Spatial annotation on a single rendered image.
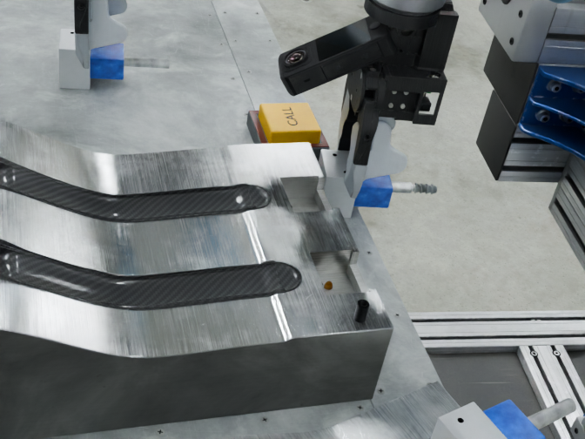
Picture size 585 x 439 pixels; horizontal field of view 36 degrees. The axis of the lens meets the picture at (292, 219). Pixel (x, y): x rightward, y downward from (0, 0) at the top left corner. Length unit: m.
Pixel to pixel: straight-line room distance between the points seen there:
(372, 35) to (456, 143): 1.81
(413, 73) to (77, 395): 0.43
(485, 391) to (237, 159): 0.91
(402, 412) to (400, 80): 0.32
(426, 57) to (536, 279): 1.44
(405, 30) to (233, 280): 0.30
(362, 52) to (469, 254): 1.45
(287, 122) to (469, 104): 1.86
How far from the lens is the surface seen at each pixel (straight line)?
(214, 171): 0.87
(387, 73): 0.88
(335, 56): 0.87
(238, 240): 0.80
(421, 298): 2.12
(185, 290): 0.76
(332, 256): 0.80
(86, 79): 1.13
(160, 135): 1.07
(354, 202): 0.97
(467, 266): 2.24
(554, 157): 1.25
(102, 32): 1.09
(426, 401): 0.75
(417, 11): 0.84
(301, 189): 0.89
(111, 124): 1.08
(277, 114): 1.06
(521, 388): 1.71
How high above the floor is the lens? 1.41
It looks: 39 degrees down
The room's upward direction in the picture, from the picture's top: 10 degrees clockwise
